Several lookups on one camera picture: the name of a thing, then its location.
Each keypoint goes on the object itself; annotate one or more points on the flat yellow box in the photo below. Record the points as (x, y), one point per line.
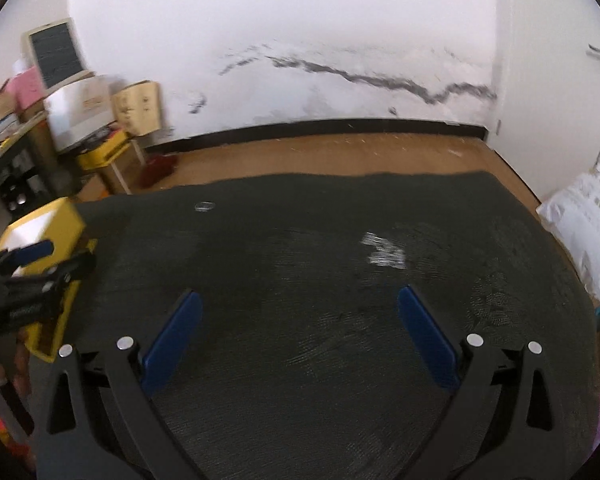
(102, 152)

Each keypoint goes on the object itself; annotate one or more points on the black speaker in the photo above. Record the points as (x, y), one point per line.
(17, 195)

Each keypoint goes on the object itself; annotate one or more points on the white gift bag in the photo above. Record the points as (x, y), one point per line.
(75, 112)

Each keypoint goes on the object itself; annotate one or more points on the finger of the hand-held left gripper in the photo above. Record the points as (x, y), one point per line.
(75, 265)
(32, 252)

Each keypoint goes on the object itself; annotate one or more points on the white printed plastic bag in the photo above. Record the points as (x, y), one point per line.
(585, 225)

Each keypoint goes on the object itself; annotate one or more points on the brown gift bag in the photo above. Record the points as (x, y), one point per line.
(137, 107)

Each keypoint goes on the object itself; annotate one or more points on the black desk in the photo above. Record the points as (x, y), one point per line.
(5, 152)

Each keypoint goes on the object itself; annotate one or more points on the red cloth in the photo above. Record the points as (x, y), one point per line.
(157, 170)

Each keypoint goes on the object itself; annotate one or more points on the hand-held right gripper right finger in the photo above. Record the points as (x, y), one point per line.
(425, 340)

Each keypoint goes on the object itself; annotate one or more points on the grey monitor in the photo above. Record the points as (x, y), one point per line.
(55, 52)

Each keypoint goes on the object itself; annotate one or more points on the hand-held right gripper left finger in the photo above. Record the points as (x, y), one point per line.
(175, 340)

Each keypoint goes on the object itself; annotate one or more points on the white door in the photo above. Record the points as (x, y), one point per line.
(545, 85)

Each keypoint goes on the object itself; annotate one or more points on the dark patterned mat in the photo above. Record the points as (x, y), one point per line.
(300, 310)

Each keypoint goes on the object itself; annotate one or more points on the yellow cardboard box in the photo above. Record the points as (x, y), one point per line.
(65, 220)

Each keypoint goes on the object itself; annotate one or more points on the small wooden stool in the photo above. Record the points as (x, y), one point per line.
(121, 180)

